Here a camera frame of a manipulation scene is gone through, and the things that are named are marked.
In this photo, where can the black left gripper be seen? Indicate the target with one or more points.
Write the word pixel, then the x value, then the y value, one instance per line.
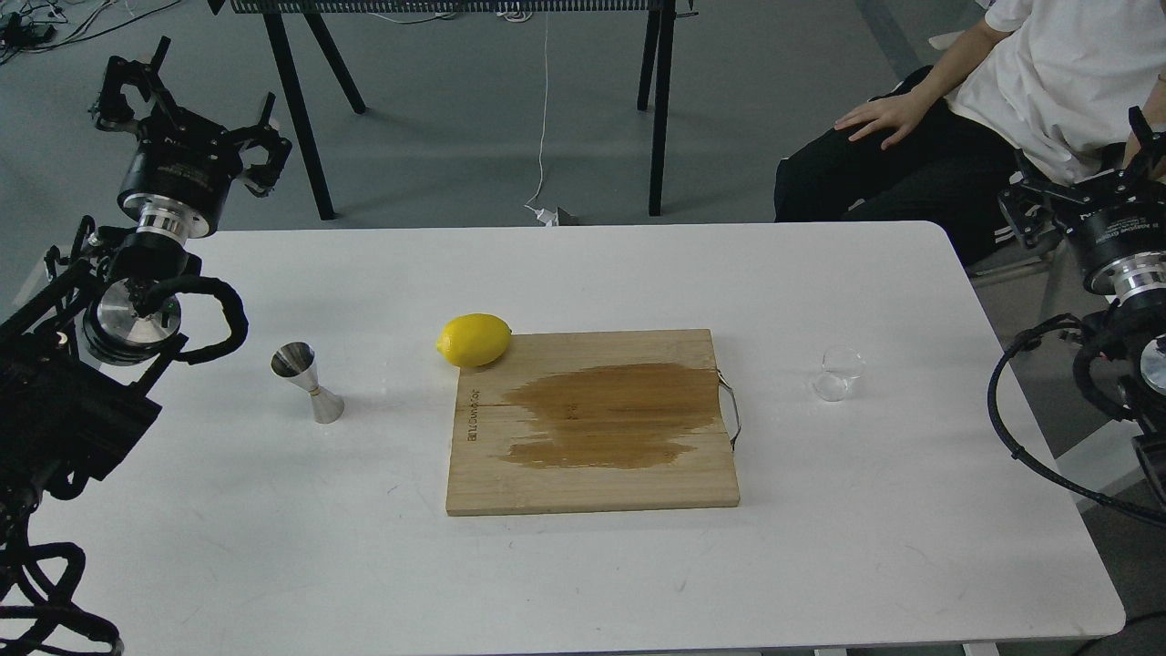
pixel 184 164

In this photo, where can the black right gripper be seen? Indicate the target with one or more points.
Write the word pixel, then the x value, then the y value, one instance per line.
pixel 1118 242

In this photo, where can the steel double jigger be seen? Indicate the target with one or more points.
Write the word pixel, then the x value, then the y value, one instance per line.
pixel 295 362

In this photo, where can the small clear glass cup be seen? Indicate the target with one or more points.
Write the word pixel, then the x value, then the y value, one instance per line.
pixel 840 369

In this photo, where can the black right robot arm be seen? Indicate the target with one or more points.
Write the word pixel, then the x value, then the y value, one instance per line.
pixel 1118 369

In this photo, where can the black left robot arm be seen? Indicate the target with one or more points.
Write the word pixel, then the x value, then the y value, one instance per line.
pixel 121 305

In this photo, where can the person's right hand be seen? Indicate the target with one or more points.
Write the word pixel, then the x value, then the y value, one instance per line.
pixel 894 116

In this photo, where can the office chair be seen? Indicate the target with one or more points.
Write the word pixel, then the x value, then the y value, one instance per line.
pixel 1020 287

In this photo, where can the seated person white shirt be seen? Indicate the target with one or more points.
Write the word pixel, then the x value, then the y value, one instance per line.
pixel 1054 79

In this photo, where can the yellow lemon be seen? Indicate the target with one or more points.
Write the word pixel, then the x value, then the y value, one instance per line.
pixel 473 340

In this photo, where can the wooden cutting board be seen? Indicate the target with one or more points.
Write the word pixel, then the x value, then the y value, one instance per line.
pixel 592 422

